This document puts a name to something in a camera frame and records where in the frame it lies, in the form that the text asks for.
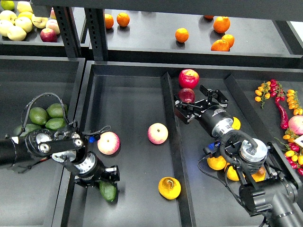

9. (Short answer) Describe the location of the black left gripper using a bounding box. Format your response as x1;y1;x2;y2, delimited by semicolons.
74;157;120;188

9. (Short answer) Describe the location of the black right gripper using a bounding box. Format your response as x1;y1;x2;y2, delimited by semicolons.
174;85;233;137

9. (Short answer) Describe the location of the dark green avocado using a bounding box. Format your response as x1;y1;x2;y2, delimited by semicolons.
99;181;117;202

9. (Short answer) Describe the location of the yellow pear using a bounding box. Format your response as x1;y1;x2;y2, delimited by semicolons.
158;176;181;200
207;156;227;171
251;166;266;182
232;117;241;130
224;163;240;181

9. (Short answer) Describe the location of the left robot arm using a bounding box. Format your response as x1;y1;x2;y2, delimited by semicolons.
0;112;120;187

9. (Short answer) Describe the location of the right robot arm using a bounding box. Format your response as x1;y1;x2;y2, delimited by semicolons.
174;86;303;227

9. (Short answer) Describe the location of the yellow pear top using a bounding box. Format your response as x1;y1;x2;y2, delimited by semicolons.
232;117;241;130

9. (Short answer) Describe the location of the yellow pear under gripper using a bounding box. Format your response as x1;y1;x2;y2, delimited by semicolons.
207;156;227;171

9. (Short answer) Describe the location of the green avocado middle right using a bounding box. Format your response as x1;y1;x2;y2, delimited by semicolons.
45;118;66;130

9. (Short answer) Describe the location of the green avocado top right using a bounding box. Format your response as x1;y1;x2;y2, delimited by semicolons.
46;103;63;118

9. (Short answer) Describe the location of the dark avocado middle left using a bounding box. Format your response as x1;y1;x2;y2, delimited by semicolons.
13;123;42;137

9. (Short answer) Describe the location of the green avocado top left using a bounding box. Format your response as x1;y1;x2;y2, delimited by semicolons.
29;107;49;126

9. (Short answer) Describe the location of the dark red apple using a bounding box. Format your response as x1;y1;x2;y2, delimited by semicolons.
178;88;195;103

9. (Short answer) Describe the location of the bright red apple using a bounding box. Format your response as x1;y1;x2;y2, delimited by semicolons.
178;69;200;89

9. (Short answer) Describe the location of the pink apple left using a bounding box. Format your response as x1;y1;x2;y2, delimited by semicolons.
97;131;120;155

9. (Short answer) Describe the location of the pink apple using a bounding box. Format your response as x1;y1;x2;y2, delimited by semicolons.
147;123;168;145
97;131;120;155

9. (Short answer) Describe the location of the pink apple centre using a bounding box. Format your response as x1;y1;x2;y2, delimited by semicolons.
147;123;168;145

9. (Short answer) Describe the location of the black divided centre tray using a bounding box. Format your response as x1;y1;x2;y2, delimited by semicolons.
51;60;303;227

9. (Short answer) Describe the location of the orange front right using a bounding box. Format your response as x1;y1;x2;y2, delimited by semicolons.
211;39;230;52

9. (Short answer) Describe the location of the orange cherry tomato vine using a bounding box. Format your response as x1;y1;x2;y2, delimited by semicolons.
254;81;271;109

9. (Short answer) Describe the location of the orange small right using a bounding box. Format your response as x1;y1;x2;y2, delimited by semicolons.
222;34;235;48

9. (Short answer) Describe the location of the orange centre shelf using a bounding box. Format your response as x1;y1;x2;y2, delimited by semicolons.
175;28;189;43

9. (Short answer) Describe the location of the red cherry tomato vine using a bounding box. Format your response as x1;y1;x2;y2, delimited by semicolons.
270;79;285;103

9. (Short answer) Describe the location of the black left tray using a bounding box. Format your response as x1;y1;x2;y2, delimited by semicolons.
0;56;85;227

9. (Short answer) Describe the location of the large orange right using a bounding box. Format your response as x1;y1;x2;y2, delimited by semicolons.
213;16;231;34

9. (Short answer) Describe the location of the red chili pepper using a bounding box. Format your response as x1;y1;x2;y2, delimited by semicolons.
275;97;288;130

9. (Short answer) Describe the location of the orange under shelf edge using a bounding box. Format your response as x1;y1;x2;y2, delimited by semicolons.
204;15;214;20

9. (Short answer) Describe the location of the orange tomato vine right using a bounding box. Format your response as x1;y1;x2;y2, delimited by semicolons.
286;89;303;116

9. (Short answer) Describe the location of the pink apple right edge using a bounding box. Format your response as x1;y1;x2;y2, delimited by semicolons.
288;115;303;135

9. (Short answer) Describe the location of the mixed cherry tomato bunch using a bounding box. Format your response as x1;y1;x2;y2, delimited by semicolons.
275;128;303;177

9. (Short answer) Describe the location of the white price tag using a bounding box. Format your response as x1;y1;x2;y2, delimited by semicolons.
294;135;303;148

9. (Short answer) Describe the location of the orange far left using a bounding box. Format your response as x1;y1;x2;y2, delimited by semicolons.
104;14;114;29

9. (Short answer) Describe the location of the red apple on shelf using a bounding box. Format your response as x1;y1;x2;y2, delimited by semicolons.
40;28;57;43

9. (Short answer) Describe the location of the pink peach on shelf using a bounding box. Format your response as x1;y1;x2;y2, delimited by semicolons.
46;19;60;35

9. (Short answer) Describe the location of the yellow apple with stem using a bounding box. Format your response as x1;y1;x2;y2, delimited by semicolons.
31;14;48;29

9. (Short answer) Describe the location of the yellow apple front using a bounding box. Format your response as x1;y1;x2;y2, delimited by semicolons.
7;26;27;41

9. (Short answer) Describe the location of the black shelf upright post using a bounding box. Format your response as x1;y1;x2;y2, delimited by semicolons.
84;8;109;61

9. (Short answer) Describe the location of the black left shelf post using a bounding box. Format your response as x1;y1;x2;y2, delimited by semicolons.
53;6;82;58

